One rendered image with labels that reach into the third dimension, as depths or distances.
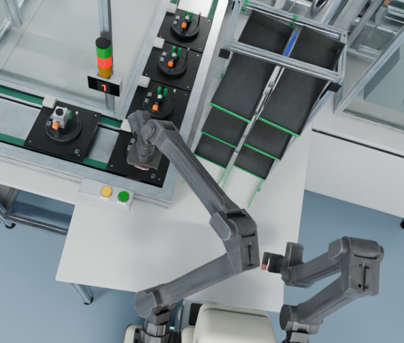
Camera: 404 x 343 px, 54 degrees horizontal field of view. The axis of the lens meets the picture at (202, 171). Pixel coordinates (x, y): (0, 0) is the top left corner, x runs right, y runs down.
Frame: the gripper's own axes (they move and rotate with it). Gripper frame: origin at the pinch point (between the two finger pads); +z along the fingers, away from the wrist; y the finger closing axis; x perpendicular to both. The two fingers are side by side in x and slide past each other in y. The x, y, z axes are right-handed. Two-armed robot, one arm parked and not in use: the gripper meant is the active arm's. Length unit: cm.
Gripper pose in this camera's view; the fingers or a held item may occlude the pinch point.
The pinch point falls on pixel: (143, 167)
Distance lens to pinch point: 136.8
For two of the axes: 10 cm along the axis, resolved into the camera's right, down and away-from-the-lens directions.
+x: -2.3, 8.7, -4.3
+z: -1.8, 4.0, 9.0
